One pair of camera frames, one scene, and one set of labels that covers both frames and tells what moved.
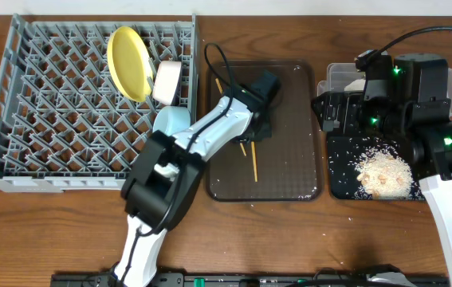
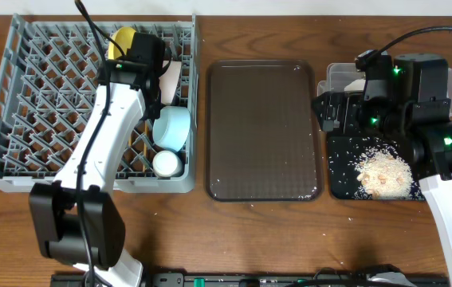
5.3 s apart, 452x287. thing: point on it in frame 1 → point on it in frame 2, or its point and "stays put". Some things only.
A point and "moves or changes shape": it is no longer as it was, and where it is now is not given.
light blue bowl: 170,119 stays put
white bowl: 167,80 stays put
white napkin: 355,85 stays put
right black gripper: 350,103 stays put
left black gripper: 258,125 → 155,100
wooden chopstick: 254,161 moves or changes shape
